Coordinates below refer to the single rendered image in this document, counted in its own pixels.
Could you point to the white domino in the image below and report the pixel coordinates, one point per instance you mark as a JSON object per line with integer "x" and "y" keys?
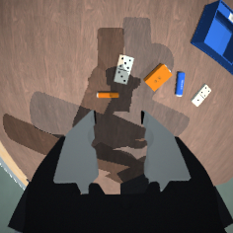
{"x": 123, "y": 69}
{"x": 200, "y": 95}

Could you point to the blue aa battery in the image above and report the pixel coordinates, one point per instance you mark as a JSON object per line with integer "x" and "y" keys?
{"x": 180, "y": 84}

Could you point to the blue rack of three bins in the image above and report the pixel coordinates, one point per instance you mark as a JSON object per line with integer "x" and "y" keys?
{"x": 217, "y": 34}

